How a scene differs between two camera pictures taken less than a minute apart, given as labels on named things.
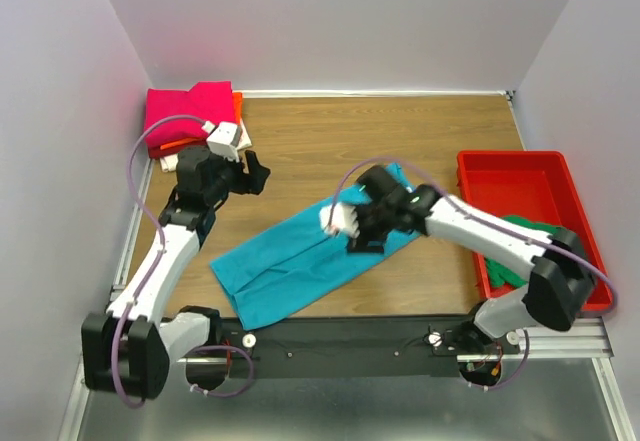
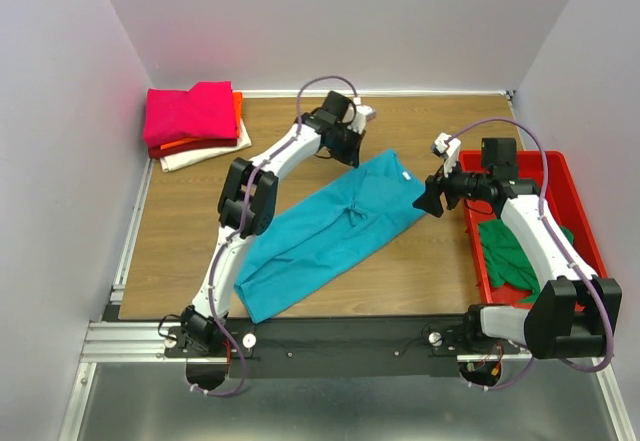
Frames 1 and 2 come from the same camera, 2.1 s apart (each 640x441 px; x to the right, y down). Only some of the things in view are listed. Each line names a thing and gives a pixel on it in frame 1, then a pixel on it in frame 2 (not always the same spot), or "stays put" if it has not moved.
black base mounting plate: (335, 347) stays put
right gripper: (358, 245) to (429, 199)
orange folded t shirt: (238, 114) stays put
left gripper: (252, 182) to (350, 156)
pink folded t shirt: (211, 101) stays put
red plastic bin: (535, 184) stays put
